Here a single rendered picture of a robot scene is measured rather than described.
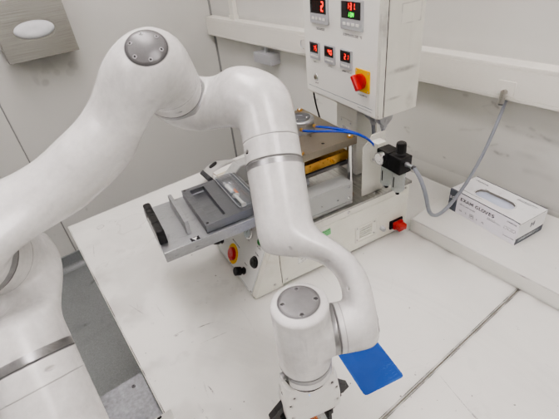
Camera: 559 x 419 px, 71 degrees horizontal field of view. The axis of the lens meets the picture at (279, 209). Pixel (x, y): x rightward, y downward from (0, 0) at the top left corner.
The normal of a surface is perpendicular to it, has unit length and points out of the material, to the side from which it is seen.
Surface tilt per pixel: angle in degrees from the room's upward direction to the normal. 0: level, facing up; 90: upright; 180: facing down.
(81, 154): 60
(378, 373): 0
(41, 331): 52
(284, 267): 90
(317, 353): 89
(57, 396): 48
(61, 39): 90
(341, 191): 90
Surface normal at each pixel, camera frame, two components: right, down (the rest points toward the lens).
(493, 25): -0.80, 0.41
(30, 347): 0.55, -0.40
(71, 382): 0.81, -0.47
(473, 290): -0.10, -0.82
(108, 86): -0.52, 0.29
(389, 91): 0.48, 0.47
